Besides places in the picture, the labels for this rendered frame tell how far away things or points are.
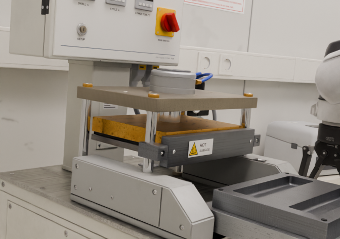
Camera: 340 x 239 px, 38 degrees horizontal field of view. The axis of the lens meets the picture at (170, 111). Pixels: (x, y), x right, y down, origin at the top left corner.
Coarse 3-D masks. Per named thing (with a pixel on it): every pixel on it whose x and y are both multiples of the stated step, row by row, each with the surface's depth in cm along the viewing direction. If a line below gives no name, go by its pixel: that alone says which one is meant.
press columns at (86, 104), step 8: (88, 104) 80; (88, 112) 80; (152, 112) 70; (184, 112) 99; (248, 112) 89; (80, 120) 81; (88, 120) 81; (152, 120) 70; (248, 120) 89; (80, 128) 81; (88, 128) 81; (152, 128) 71; (80, 136) 81; (88, 136) 81; (152, 136) 71; (80, 144) 81; (88, 144) 81; (80, 152) 81; (144, 160) 71; (152, 160) 71; (144, 168) 71; (152, 168) 72; (176, 168) 100
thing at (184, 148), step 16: (240, 128) 86; (144, 144) 71; (160, 144) 71; (176, 144) 72; (192, 144) 74; (208, 144) 78; (224, 144) 81; (240, 144) 85; (256, 144) 88; (160, 160) 70; (176, 160) 72; (192, 160) 75; (208, 160) 78
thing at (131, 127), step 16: (160, 112) 85; (176, 112) 84; (96, 128) 83; (112, 128) 80; (128, 128) 78; (144, 128) 75; (160, 128) 76; (176, 128) 77; (192, 128) 79; (208, 128) 80; (224, 128) 83; (112, 144) 80; (128, 144) 78
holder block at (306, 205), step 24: (216, 192) 67; (240, 192) 69; (264, 192) 74; (288, 192) 69; (312, 192) 70; (336, 192) 73; (264, 216) 62; (288, 216) 60; (312, 216) 59; (336, 216) 59
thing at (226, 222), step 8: (216, 208) 67; (216, 216) 66; (224, 216) 65; (232, 216) 64; (240, 216) 64; (216, 224) 66; (224, 224) 65; (232, 224) 64; (240, 224) 63; (248, 224) 62; (256, 224) 62; (264, 224) 62; (216, 232) 66; (224, 232) 65; (232, 232) 64; (240, 232) 63; (248, 232) 62; (256, 232) 62; (264, 232) 61; (272, 232) 60; (280, 232) 60; (288, 232) 60
